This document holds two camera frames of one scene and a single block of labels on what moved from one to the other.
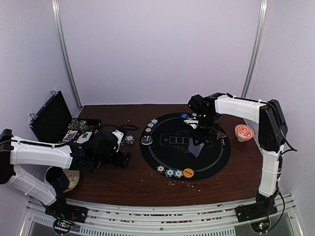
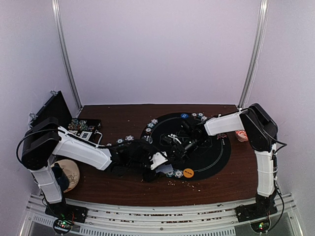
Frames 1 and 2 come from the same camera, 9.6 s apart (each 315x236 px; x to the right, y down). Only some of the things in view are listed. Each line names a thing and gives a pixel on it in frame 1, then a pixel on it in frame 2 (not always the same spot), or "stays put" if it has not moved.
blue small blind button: x=184 y=115 stays put
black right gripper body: x=206 y=122 → x=185 y=151
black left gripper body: x=105 y=160 → x=136 y=165
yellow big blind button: x=188 y=172 stays put
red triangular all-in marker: x=221 y=134 stays put
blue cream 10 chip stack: x=130 y=139 stays put
